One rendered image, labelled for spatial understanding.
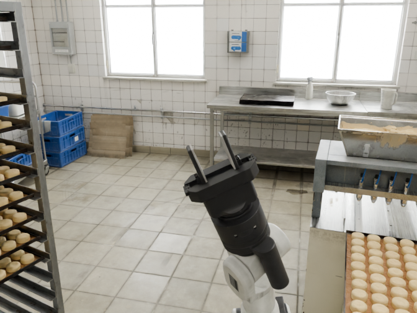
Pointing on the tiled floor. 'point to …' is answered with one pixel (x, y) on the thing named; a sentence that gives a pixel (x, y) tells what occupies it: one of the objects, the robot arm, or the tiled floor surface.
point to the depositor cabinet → (316, 295)
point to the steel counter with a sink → (409, 108)
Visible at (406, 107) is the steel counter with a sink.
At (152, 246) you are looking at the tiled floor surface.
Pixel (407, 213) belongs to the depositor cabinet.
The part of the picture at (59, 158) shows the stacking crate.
